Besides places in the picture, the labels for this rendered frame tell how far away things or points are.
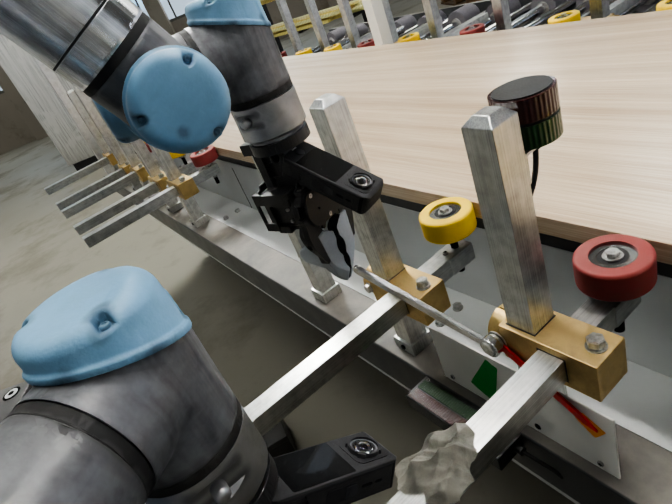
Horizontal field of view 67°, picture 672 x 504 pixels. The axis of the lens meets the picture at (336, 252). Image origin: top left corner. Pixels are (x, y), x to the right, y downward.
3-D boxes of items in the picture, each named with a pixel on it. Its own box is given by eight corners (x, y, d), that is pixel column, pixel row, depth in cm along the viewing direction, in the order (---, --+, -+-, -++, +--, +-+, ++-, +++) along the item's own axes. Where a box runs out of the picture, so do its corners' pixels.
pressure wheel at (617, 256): (636, 364, 55) (630, 282, 50) (568, 337, 62) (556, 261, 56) (673, 320, 58) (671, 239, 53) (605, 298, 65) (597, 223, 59)
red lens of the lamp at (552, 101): (533, 128, 43) (529, 103, 42) (478, 125, 48) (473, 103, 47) (574, 97, 46) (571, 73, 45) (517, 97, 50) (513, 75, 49)
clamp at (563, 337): (601, 404, 50) (596, 368, 48) (491, 350, 61) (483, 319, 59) (631, 368, 53) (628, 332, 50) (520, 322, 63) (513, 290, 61)
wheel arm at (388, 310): (248, 456, 63) (233, 435, 61) (237, 441, 66) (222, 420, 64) (477, 262, 79) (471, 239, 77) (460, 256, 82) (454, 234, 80)
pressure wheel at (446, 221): (491, 278, 76) (475, 213, 70) (438, 290, 78) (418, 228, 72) (483, 249, 82) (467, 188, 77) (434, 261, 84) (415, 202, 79)
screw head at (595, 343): (600, 357, 49) (599, 348, 48) (580, 348, 51) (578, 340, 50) (612, 343, 50) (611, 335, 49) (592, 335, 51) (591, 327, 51)
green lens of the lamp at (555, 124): (537, 154, 45) (533, 131, 44) (483, 148, 49) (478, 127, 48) (577, 123, 47) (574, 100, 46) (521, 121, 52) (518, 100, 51)
